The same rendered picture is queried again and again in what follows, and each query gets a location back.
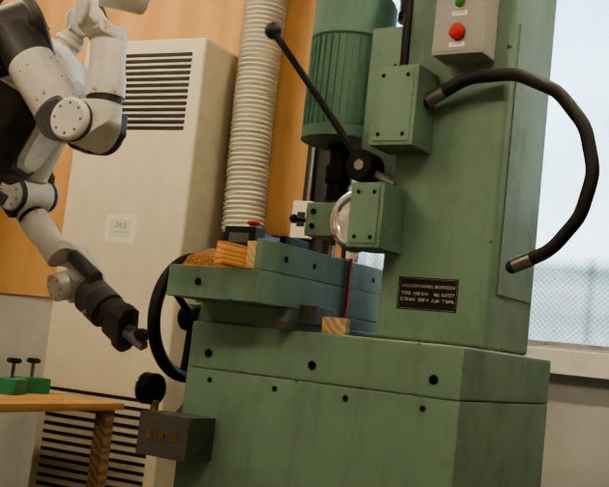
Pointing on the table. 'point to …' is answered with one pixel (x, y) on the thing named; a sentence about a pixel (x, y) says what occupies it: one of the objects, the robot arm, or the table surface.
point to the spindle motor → (342, 66)
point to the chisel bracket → (319, 221)
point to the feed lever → (364, 173)
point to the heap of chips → (203, 258)
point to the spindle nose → (336, 173)
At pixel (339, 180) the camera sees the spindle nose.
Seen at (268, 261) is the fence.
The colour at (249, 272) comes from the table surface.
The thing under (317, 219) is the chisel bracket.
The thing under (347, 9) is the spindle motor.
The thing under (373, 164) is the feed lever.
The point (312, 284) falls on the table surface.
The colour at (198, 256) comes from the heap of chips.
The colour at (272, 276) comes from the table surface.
